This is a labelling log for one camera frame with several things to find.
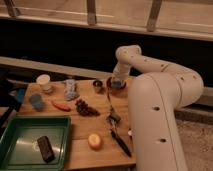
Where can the green plastic tray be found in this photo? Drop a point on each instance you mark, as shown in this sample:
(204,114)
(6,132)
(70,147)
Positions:
(19,150)

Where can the black handled utensil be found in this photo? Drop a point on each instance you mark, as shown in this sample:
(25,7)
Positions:
(114,119)

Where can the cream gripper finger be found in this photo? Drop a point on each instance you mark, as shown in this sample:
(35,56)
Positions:
(123,82)
(112,80)

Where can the red bowl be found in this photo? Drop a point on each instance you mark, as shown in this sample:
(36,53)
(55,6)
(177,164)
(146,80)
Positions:
(114,91)

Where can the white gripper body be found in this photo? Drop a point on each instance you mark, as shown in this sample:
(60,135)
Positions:
(121,71)

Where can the white cup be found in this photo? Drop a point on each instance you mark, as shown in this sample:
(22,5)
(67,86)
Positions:
(44,82)

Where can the blue object at table edge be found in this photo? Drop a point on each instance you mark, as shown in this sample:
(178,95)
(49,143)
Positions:
(20,94)

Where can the dark brown block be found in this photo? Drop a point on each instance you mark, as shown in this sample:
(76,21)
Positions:
(45,149)

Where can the orange carrot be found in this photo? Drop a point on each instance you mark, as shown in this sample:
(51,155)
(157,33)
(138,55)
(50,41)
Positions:
(61,106)

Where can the blue plastic cup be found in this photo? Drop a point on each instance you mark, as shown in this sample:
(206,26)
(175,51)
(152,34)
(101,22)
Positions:
(37,102)

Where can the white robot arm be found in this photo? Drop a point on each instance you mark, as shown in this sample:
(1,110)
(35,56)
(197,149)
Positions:
(153,96)

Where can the yellow round fruit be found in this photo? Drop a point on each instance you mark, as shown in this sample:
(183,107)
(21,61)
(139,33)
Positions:
(95,141)

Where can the dark grape bunch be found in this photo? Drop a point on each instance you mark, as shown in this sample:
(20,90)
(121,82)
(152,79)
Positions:
(84,109)

